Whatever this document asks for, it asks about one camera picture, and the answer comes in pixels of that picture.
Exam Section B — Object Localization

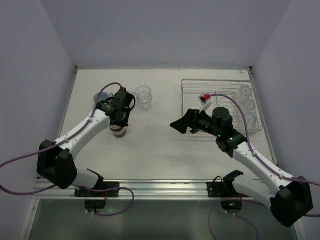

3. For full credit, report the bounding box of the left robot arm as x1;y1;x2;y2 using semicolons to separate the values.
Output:
36;87;136;190

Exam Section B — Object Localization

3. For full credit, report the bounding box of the controller box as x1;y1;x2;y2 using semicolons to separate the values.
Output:
220;200;243;215
84;199;107;213

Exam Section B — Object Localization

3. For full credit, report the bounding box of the aluminium mounting rail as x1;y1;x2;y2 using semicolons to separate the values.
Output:
34;177;293;201

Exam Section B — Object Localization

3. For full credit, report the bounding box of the wire dish rack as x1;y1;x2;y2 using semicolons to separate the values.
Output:
181;78;266;136

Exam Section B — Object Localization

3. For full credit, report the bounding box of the cream brown ceramic cup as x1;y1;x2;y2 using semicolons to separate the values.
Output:
109;125;127;138

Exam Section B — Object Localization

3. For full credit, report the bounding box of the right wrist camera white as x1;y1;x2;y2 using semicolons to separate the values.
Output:
198;94;213;112

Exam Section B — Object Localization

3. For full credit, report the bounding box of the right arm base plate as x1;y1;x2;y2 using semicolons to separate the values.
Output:
206;170;244;198

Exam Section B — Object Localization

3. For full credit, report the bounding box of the right controller box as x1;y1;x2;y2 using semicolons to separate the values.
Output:
220;200;243;215

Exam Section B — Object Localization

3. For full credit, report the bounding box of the light blue mug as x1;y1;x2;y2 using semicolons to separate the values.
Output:
93;92;110;102

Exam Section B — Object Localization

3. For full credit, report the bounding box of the left controller box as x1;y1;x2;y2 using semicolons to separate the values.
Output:
84;199;107;213

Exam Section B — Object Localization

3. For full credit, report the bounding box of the dark blue mug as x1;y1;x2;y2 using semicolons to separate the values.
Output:
108;92;115;98

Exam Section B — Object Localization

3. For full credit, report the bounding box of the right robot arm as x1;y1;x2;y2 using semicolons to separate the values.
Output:
170;107;314;227

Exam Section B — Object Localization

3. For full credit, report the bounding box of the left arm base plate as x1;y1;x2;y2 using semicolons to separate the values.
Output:
74;181;120;198

